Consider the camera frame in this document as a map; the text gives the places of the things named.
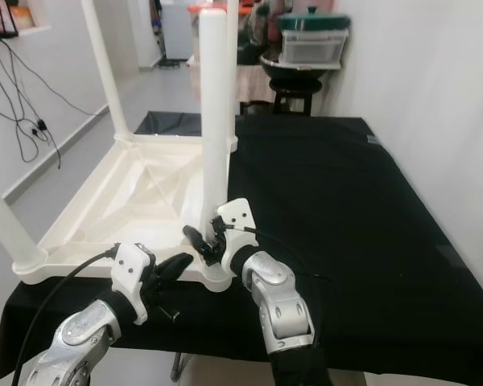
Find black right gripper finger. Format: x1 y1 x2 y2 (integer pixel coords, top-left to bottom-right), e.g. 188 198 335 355
183 225 215 257

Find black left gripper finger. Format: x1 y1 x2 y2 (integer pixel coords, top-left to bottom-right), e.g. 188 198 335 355
153 252 195 290

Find white plastic children table top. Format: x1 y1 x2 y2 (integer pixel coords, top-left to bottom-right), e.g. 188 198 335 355
14 133 238 292

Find beige side table cloth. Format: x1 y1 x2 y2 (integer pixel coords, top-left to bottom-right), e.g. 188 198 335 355
189 63 275 104

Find grey cabinet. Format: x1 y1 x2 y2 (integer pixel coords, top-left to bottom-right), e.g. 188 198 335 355
161 0 194 64

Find dark bag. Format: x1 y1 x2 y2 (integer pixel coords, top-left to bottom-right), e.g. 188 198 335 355
237 4 283 65

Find clear plastic storage container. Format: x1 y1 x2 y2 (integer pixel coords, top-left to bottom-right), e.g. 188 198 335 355
280 29 349 67

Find green pot lid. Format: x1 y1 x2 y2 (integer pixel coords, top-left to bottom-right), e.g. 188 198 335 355
278 8 351 31

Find orange jar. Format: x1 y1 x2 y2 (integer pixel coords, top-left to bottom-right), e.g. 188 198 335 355
10 6 33 31

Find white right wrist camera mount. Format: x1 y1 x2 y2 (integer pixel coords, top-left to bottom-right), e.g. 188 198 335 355
217 198 258 270

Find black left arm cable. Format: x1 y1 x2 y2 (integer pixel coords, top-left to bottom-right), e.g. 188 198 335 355
12 245 118 386

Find black wall cable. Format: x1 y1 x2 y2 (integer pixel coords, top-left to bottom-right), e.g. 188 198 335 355
0 40 97 170

